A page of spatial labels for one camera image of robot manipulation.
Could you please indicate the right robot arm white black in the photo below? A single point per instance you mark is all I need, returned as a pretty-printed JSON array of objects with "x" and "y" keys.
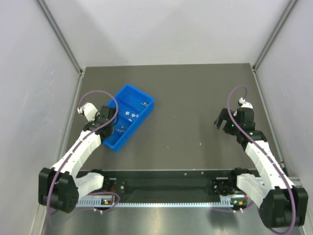
[{"x": 279, "y": 201}]

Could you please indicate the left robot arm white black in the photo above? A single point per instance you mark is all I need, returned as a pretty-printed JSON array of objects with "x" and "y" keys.
[{"x": 59, "y": 186}]

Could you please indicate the grey slotted cable duct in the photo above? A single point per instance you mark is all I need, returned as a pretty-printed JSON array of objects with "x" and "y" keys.
[{"x": 100, "y": 202}]

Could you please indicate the blue plastic compartment bin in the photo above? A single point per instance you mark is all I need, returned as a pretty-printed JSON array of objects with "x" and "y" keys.
[{"x": 129, "y": 98}]

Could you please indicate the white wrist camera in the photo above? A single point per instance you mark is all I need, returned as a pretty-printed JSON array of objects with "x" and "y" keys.
[
  {"x": 244, "y": 104},
  {"x": 89, "y": 111}
]

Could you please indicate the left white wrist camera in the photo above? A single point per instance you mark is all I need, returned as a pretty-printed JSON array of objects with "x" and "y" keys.
[{"x": 89, "y": 111}]

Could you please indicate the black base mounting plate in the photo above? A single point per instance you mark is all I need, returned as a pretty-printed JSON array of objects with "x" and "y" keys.
[{"x": 158, "y": 184}]

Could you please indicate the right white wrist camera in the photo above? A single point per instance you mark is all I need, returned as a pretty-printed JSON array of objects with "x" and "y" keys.
[{"x": 244, "y": 104}]

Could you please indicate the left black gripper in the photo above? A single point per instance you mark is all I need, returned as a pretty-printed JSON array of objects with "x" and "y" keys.
[{"x": 113, "y": 126}]

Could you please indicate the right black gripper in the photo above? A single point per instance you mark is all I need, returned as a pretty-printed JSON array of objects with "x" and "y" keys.
[{"x": 224, "y": 121}]

